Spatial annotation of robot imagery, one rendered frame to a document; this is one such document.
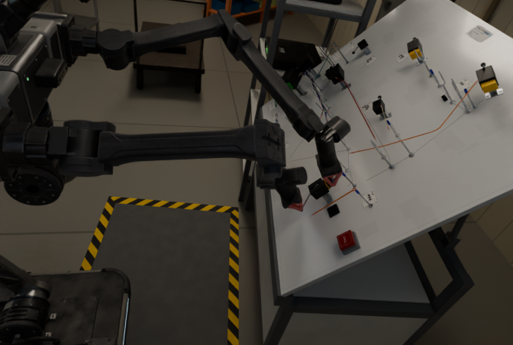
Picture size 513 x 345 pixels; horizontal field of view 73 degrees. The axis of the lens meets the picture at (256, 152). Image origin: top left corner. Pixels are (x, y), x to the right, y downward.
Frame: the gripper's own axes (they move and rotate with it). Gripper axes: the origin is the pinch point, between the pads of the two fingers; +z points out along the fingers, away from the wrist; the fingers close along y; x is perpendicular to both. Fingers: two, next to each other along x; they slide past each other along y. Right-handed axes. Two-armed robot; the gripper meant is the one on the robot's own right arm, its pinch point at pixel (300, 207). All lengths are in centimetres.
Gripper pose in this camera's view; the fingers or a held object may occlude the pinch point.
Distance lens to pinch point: 129.4
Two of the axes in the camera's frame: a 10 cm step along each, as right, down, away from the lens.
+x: -8.6, 4.5, 2.5
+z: 5.1, 6.6, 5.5
